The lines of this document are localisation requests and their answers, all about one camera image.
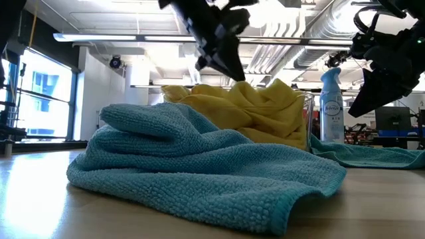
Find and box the silver ceiling duct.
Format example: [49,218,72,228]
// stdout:
[294,0,369,70]

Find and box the large window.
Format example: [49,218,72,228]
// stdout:
[0,48,78,142]

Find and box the black wall-mounted camera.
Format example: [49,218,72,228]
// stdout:
[108,55,122,70]

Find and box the teal microfiber towel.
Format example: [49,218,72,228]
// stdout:
[310,134,425,170]
[66,102,348,236]

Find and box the black computer monitor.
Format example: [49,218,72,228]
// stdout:
[375,106,412,132]

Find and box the light blue air freshener can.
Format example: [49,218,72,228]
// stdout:
[319,67,345,144]

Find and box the cloth pile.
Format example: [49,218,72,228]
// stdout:
[212,78,308,152]

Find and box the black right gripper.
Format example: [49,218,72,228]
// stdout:
[347,19,425,119]

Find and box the long ceiling light strip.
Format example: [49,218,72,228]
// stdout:
[52,32,353,46]

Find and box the black aluminium table frame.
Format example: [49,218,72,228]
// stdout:
[0,139,89,156]

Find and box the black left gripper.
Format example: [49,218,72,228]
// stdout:
[158,0,260,82]

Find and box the clear plastic basket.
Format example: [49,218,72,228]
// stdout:
[161,89,315,153]

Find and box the yellow microfiber towel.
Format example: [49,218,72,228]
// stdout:
[179,94,256,131]
[161,83,233,104]

